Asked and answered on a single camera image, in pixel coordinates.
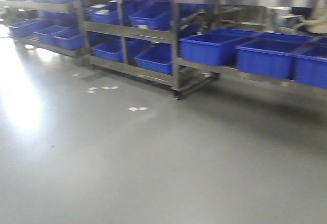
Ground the steel flow rack middle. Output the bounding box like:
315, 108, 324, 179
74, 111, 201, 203
77, 0, 220, 100

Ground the steel flow rack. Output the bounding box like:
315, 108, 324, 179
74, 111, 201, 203
1, 0, 85, 57
77, 0, 220, 100
171, 0, 326, 100

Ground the steel flow rack right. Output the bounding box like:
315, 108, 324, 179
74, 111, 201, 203
171, 0, 326, 100

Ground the steel flow rack left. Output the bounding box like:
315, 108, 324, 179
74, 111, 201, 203
1, 0, 85, 57

